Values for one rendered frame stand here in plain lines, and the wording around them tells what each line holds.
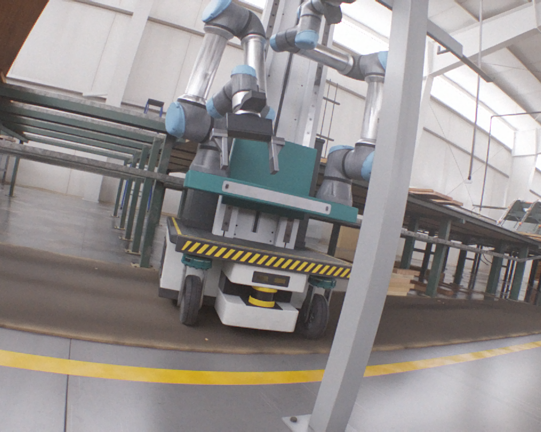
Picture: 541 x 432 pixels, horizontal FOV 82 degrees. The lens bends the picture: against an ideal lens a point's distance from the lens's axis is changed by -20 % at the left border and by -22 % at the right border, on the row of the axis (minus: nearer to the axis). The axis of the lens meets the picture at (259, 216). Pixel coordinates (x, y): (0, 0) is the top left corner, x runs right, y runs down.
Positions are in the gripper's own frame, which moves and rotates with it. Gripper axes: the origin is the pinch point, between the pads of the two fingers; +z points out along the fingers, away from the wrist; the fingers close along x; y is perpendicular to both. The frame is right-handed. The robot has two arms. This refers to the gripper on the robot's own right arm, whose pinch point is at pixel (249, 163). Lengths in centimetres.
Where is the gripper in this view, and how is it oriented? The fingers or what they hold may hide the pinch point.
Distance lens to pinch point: 97.5
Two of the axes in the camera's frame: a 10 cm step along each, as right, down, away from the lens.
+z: 0.7, 9.5, -3.1
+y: -3.8, 3.2, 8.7
